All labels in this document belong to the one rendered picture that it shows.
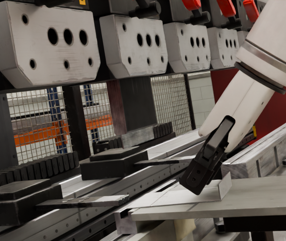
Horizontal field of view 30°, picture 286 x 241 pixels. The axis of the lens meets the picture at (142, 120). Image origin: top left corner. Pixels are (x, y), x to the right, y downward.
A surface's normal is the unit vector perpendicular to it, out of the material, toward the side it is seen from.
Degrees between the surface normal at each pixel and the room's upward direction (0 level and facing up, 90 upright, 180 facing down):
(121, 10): 90
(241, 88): 81
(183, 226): 90
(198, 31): 90
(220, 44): 90
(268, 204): 0
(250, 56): 70
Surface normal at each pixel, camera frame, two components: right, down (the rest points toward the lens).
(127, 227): -0.43, 0.11
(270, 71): -0.11, 0.23
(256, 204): -0.16, -0.99
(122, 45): 0.89, -0.12
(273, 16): -0.68, -0.17
